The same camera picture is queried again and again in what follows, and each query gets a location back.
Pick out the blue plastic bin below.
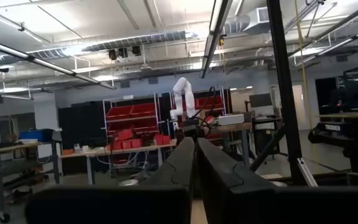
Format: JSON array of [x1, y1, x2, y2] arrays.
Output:
[[19, 128, 55, 142]]

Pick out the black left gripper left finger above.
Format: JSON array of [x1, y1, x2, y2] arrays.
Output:
[[25, 138, 196, 224]]

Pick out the wooden workbench on casters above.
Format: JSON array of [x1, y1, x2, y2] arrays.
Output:
[[0, 141, 62, 223]]

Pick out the yellow hanging cable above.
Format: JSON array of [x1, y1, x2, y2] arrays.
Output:
[[294, 0, 320, 175]]

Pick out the peas tin can green label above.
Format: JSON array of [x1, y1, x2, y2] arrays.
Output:
[[118, 179, 140, 188]]

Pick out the black partition panel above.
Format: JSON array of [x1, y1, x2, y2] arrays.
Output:
[[57, 101, 105, 175]]

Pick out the silver ventilation duct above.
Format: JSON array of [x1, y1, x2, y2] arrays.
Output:
[[26, 6, 270, 62]]

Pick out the silver aluminium profile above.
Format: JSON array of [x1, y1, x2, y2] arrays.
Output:
[[296, 157, 319, 187]]

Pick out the rack with red bins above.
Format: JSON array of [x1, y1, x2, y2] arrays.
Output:
[[168, 88, 227, 147], [102, 94, 162, 167]]

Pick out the white box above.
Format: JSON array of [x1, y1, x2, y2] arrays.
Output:
[[217, 113, 246, 126]]

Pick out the long wooden workbench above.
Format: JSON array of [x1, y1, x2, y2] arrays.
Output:
[[59, 139, 178, 186]]

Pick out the long linear ceiling light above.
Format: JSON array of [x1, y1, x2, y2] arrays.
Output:
[[0, 35, 117, 91], [292, 23, 358, 68], [200, 0, 233, 79]]

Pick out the dark computer monitor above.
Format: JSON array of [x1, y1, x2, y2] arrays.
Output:
[[249, 92, 275, 110]]

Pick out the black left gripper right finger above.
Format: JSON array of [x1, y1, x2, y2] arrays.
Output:
[[197, 138, 358, 224]]

